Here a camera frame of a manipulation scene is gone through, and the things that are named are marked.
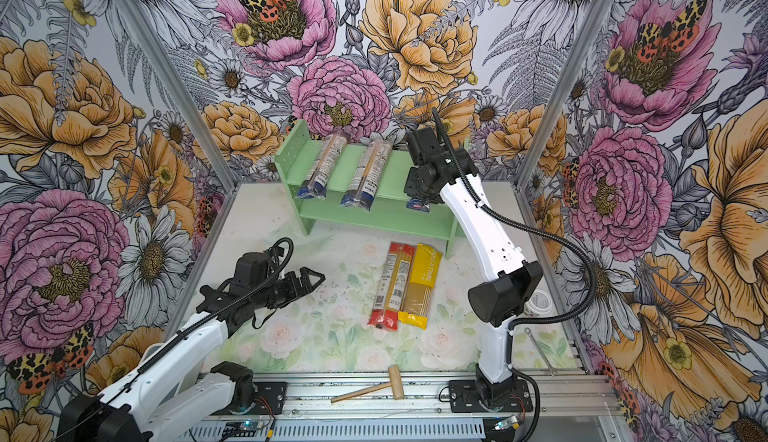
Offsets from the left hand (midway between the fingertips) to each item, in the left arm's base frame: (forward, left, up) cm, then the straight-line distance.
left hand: (313, 292), depth 82 cm
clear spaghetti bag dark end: (+22, -1, +20) cm, 30 cm away
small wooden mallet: (-21, -22, -9) cm, 31 cm away
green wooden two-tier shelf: (+14, -20, +17) cm, 30 cm away
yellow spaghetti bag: (+9, -31, -8) cm, 34 cm away
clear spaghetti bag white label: (+24, -15, +20) cm, 35 cm away
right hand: (+17, -29, +18) cm, 38 cm away
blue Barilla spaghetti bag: (+13, -27, +21) cm, 36 cm away
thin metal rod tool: (-18, -63, -11) cm, 66 cm away
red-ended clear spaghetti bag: (+5, -21, -8) cm, 23 cm away
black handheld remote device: (+3, +31, -7) cm, 32 cm away
